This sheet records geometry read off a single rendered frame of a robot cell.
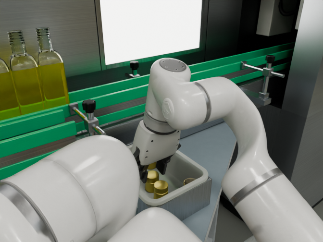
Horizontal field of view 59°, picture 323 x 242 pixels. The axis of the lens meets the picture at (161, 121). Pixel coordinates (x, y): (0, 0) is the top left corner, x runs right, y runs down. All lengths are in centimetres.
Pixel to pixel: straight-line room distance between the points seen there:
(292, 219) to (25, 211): 30
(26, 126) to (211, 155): 53
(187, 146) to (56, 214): 71
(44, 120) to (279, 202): 52
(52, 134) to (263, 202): 43
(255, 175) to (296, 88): 86
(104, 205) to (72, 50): 64
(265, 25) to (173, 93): 102
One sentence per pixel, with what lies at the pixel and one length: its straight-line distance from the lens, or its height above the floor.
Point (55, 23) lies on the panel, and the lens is 86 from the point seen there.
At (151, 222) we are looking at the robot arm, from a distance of 29.
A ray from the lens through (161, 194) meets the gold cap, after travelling 68.
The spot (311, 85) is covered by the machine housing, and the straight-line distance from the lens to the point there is 121.
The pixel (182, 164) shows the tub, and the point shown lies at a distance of 74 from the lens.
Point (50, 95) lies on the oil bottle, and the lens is 73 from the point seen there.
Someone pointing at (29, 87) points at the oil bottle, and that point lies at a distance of 71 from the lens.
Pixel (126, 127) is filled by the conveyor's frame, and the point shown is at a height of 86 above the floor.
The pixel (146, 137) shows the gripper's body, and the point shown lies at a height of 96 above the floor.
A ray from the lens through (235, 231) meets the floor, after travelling 173.
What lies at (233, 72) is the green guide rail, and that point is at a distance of 109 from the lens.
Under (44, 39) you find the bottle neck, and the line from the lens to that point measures 71.
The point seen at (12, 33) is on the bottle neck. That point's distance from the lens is 69.
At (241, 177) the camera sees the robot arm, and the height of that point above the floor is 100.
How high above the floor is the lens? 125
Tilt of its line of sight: 27 degrees down
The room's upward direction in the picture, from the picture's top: straight up
